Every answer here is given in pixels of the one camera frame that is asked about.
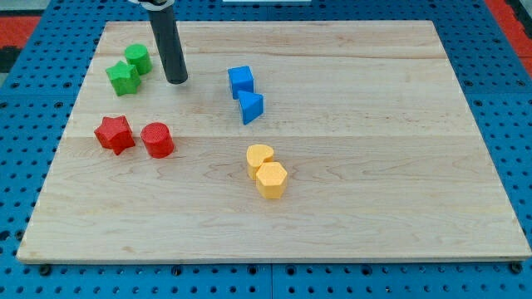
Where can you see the red star block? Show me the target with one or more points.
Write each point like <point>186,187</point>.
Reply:
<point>114,133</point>

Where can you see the green star block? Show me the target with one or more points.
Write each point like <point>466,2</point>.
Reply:
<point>124,78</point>

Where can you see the yellow heart block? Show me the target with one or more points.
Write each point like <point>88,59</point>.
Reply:
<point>256,155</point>

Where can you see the yellow hexagon block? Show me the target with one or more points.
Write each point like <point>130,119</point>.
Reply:
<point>271,180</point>

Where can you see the light wooden board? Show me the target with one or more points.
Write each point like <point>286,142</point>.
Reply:
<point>385,161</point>

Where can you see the blue triangle block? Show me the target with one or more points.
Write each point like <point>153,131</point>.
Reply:
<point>251,106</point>

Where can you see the blue cube block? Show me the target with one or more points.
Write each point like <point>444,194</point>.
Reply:
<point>240,79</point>

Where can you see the red cylinder block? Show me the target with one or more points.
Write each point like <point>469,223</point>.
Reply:
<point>157,140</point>

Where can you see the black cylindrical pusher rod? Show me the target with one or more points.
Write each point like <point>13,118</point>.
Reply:
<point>164,27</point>

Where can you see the green cylinder block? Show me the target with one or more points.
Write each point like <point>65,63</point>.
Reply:
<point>138,56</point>

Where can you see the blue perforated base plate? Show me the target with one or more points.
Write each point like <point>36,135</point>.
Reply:
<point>41,88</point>

